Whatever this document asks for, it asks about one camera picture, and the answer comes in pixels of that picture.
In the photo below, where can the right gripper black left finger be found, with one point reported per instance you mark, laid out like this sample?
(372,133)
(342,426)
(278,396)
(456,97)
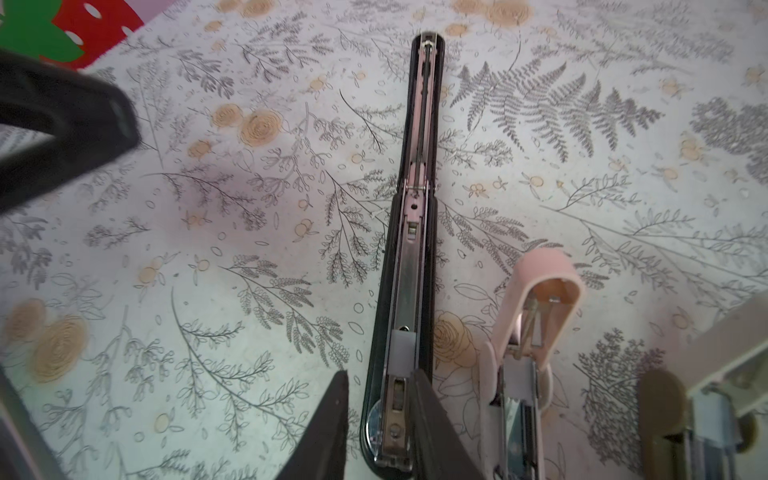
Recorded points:
(321,452)

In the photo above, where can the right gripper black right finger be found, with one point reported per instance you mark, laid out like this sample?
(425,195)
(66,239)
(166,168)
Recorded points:
(438,450)

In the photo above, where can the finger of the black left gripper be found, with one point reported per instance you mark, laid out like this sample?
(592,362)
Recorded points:
(90,123)

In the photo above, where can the grey staple strip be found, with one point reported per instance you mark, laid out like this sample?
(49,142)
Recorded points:
(402,353)

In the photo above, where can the black stapler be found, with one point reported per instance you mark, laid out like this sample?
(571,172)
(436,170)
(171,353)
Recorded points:
(407,288)

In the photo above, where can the pink mini stapler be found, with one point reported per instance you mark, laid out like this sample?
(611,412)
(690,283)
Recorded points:
(543,295)

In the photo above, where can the beige mini stapler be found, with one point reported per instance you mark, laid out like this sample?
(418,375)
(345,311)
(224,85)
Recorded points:
(704,415)

